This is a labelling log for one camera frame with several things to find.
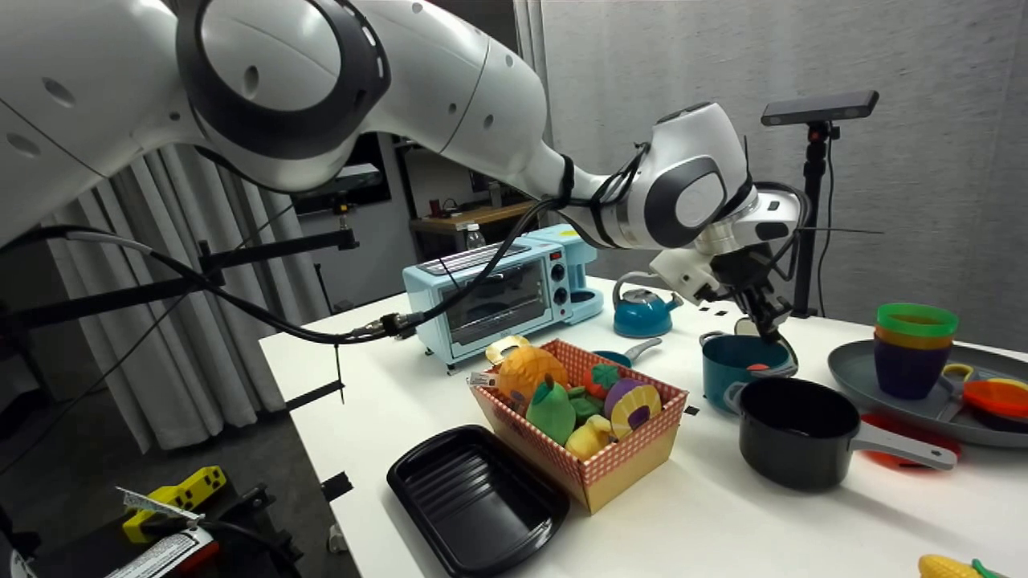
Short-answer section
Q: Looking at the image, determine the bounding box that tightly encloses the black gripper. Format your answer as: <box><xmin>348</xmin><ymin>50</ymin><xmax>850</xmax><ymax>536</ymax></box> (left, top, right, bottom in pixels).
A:
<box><xmin>699</xmin><ymin>241</ymin><xmax>801</xmax><ymax>358</ymax></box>

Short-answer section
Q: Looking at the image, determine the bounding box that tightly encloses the glass pot lid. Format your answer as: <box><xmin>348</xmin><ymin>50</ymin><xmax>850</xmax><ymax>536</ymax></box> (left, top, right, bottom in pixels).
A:
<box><xmin>732</xmin><ymin>315</ymin><xmax>802</xmax><ymax>372</ymax></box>

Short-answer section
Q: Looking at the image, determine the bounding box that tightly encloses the blue toy pot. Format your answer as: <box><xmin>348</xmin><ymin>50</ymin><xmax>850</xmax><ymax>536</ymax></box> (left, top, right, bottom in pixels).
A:
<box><xmin>699</xmin><ymin>330</ymin><xmax>801</xmax><ymax>415</ymax></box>

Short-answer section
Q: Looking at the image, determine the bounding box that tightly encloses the grey oval plate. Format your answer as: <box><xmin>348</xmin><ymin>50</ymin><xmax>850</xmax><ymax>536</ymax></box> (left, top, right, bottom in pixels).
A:
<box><xmin>824</xmin><ymin>338</ymin><xmax>1028</xmax><ymax>453</ymax></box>

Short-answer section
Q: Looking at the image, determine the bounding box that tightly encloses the black tripod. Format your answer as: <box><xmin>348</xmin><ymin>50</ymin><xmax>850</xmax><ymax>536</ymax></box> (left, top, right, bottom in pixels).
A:
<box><xmin>782</xmin><ymin>118</ymin><xmax>847</xmax><ymax>320</ymax></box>

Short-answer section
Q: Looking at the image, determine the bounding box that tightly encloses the black saucepan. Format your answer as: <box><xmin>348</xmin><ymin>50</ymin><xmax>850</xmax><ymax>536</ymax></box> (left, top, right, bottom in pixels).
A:
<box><xmin>735</xmin><ymin>375</ymin><xmax>960</xmax><ymax>494</ymax></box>

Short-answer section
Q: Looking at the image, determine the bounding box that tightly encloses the small blue cup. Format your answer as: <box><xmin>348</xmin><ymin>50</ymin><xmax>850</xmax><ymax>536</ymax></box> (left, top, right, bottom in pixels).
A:
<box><xmin>609</xmin><ymin>271</ymin><xmax>686</xmax><ymax>341</ymax></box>

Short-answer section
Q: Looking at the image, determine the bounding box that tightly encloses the orange toy cup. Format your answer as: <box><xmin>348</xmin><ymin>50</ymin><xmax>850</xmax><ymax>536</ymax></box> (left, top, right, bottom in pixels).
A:
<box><xmin>873</xmin><ymin>325</ymin><xmax>957</xmax><ymax>358</ymax></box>

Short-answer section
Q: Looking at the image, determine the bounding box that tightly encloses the green toy cup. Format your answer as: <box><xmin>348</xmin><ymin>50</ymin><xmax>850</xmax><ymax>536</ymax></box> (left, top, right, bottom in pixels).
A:
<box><xmin>873</xmin><ymin>299</ymin><xmax>965</xmax><ymax>344</ymax></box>

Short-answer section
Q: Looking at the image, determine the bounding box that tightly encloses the purple toy cup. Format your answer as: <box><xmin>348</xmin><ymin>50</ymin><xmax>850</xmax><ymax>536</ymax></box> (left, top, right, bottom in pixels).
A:
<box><xmin>871</xmin><ymin>344</ymin><xmax>954</xmax><ymax>404</ymax></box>

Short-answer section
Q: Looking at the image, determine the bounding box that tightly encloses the blue toy frying pan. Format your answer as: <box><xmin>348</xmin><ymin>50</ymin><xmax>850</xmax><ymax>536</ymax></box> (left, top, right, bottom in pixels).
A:
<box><xmin>592</xmin><ymin>338</ymin><xmax>669</xmax><ymax>369</ymax></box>

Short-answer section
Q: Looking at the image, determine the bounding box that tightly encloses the purple toy slice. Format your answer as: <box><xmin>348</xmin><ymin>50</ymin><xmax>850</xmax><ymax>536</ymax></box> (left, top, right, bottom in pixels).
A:
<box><xmin>600</xmin><ymin>372</ymin><xmax>669</xmax><ymax>445</ymax></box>

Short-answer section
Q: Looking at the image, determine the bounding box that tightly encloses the red orange toy carrot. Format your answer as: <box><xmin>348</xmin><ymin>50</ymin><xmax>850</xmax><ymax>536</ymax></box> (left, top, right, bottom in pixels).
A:
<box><xmin>581</xmin><ymin>362</ymin><xmax>624</xmax><ymax>404</ymax></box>

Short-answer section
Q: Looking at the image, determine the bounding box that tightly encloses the red flat toy plate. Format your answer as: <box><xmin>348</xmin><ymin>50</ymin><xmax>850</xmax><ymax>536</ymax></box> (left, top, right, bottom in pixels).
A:
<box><xmin>860</xmin><ymin>412</ymin><xmax>950</xmax><ymax>475</ymax></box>

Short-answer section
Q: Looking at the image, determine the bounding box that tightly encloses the grey backdrop curtain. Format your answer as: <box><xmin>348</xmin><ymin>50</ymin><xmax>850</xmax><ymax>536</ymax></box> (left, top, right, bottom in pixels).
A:
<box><xmin>510</xmin><ymin>0</ymin><xmax>1028</xmax><ymax>350</ymax></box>

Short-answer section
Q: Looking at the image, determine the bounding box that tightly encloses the red checkered cardboard basket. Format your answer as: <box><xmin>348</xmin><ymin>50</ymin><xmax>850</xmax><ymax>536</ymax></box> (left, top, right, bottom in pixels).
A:
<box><xmin>469</xmin><ymin>335</ymin><xmax>691</xmax><ymax>518</ymax></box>

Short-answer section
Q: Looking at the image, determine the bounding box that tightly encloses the yellow toy fruit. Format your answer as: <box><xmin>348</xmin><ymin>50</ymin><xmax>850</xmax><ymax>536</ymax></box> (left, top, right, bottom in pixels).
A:
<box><xmin>561</xmin><ymin>415</ymin><xmax>618</xmax><ymax>463</ymax></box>

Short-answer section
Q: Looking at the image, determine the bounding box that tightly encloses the orange red toy dish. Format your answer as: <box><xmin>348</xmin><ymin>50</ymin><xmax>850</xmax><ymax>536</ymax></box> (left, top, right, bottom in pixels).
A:
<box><xmin>960</xmin><ymin>375</ymin><xmax>1028</xmax><ymax>429</ymax></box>

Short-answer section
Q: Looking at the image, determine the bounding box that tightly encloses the green toy fruit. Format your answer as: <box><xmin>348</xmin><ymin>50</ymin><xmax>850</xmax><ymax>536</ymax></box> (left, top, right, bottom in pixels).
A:
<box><xmin>524</xmin><ymin>380</ymin><xmax>579</xmax><ymax>446</ymax></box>

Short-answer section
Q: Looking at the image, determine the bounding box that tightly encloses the orange plush fruit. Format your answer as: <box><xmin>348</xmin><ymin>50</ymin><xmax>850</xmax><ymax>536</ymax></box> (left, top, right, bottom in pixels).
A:
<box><xmin>491</xmin><ymin>344</ymin><xmax>576</xmax><ymax>415</ymax></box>

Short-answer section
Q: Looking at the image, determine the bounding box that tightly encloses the light blue toaster oven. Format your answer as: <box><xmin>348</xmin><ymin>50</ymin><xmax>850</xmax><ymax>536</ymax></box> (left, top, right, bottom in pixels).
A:
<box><xmin>401</xmin><ymin>222</ymin><xmax>607</xmax><ymax>372</ymax></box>

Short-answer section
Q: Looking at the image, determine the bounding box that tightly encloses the green and yellow toy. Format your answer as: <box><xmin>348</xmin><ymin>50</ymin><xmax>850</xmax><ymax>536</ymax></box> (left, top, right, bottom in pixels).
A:
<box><xmin>915</xmin><ymin>552</ymin><xmax>1009</xmax><ymax>578</ymax></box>

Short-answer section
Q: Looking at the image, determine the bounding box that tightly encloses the background shelf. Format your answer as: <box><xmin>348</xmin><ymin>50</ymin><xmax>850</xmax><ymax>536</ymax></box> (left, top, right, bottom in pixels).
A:
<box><xmin>396</xmin><ymin>140</ymin><xmax>539</xmax><ymax>253</ymax></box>

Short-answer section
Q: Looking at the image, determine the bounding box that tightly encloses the black rectangular tray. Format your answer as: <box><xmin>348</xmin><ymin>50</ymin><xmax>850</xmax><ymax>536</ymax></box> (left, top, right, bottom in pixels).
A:
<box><xmin>384</xmin><ymin>422</ymin><xmax>573</xmax><ymax>578</ymax></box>

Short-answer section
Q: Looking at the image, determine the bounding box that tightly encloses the black tape patch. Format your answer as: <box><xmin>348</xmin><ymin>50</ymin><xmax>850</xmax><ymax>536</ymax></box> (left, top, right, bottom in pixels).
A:
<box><xmin>283</xmin><ymin>380</ymin><xmax>348</xmax><ymax>415</ymax></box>

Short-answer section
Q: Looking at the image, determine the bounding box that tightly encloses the black metal boom bar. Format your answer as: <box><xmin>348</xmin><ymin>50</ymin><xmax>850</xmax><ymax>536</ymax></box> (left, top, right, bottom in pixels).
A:
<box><xmin>0</xmin><ymin>267</ymin><xmax>229</xmax><ymax>335</ymax></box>
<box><xmin>197</xmin><ymin>225</ymin><xmax>363</xmax><ymax>272</ymax></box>

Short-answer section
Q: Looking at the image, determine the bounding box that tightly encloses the white curtain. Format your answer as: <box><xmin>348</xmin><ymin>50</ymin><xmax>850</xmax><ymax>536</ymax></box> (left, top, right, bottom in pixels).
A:
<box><xmin>0</xmin><ymin>143</ymin><xmax>333</xmax><ymax>453</ymax></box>

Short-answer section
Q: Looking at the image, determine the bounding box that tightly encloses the yellow black dotted tool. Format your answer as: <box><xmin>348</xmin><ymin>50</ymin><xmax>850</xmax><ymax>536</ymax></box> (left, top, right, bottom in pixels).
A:
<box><xmin>119</xmin><ymin>463</ymin><xmax>231</xmax><ymax>549</ymax></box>

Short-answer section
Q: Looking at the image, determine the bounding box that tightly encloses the white red device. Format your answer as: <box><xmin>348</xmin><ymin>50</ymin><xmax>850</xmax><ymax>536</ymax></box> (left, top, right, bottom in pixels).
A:
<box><xmin>110</xmin><ymin>485</ymin><xmax>220</xmax><ymax>578</ymax></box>

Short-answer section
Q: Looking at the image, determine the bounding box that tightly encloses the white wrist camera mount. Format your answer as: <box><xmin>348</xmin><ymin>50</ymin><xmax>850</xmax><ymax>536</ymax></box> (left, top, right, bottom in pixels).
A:
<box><xmin>648</xmin><ymin>248</ymin><xmax>719</xmax><ymax>304</ymax></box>

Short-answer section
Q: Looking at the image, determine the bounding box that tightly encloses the black stereo camera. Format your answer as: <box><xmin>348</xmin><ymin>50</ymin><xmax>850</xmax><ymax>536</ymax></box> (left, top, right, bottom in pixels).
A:
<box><xmin>759</xmin><ymin>88</ymin><xmax>883</xmax><ymax>130</ymax></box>

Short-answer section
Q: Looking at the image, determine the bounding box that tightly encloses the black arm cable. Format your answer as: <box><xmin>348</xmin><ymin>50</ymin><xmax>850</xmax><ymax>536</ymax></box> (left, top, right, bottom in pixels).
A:
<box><xmin>0</xmin><ymin>149</ymin><xmax>656</xmax><ymax>347</ymax></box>

